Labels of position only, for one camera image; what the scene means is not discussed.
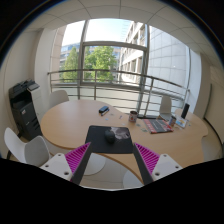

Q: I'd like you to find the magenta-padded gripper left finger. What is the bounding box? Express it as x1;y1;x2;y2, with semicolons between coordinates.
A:
39;141;92;186

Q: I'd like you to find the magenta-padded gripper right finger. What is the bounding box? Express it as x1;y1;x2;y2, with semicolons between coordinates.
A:
132;142;184;186

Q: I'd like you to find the black computer mouse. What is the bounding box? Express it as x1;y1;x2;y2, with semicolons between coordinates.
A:
104;128;117;144

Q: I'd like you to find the black printed mouse pad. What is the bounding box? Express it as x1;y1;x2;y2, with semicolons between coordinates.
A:
84;125;135;155

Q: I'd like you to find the white shell chair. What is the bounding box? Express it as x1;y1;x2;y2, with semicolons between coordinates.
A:
48;89;70;109
3;127;52;168
158;95;173;122

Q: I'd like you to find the red and blue magazine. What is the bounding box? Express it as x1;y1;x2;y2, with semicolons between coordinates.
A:
143;118;174;135

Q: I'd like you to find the white printed mug with plant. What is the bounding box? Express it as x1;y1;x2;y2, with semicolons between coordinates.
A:
168;115;178;127

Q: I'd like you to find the white illustrated booklet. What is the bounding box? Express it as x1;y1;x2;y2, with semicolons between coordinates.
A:
175;116;190;130

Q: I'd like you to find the black cylinder speaker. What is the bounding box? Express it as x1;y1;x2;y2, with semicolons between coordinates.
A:
180;102;191;120

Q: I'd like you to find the black and white office printer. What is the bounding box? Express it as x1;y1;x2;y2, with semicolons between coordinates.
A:
8;78;44;141

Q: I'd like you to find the black board eraser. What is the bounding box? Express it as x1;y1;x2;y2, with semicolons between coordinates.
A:
98;105;110;115

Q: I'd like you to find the metal balcony railing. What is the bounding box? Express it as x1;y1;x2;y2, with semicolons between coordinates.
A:
47;68;191;116

